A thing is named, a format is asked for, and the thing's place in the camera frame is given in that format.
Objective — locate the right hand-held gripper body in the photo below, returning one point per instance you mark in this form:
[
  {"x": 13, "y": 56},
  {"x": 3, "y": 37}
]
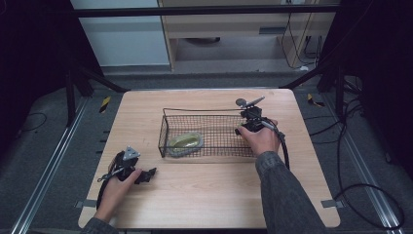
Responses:
[{"x": 254, "y": 117}]

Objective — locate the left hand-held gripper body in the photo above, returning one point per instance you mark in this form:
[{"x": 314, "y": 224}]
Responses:
[{"x": 126, "y": 165}]

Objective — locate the green oval bowl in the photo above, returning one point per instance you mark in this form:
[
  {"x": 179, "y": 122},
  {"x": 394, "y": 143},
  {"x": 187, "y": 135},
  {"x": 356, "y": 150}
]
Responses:
[{"x": 185, "y": 143}]

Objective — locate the person's right hand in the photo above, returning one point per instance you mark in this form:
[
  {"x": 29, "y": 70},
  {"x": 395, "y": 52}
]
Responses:
[{"x": 261, "y": 139}]

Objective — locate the person's left hand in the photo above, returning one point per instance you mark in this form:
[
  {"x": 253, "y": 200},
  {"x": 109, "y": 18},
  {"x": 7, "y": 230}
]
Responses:
[{"x": 115, "y": 195}]

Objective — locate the grey round table grommet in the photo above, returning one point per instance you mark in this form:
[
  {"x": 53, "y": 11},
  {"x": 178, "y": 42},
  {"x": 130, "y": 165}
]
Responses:
[{"x": 239, "y": 101}]

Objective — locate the grey tape piece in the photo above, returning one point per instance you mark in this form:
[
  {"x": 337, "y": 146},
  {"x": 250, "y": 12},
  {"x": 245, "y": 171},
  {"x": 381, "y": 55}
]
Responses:
[
  {"x": 86, "y": 203},
  {"x": 331, "y": 203}
]

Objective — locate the yellow-black striped tape strip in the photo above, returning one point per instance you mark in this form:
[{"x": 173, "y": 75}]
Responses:
[
  {"x": 313, "y": 101},
  {"x": 105, "y": 104}
]

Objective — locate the black metal stand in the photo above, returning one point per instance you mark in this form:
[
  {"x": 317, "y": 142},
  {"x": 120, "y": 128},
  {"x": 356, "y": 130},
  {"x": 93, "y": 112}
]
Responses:
[
  {"x": 339, "y": 87},
  {"x": 71, "y": 94}
]

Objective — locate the light wooden desk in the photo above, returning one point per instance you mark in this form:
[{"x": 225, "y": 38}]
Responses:
[{"x": 227, "y": 29}]

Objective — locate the white cabinet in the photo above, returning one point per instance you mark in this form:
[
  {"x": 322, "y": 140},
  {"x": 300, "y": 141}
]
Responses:
[{"x": 123, "y": 39}]

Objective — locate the aluminium floor rail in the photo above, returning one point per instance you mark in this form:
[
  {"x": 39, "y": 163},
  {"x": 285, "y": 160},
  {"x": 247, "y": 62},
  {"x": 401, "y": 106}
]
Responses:
[
  {"x": 363, "y": 175},
  {"x": 52, "y": 162}
]

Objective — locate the black horizontal frame bar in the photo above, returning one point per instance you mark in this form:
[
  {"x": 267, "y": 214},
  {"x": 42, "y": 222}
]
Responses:
[{"x": 201, "y": 10}]

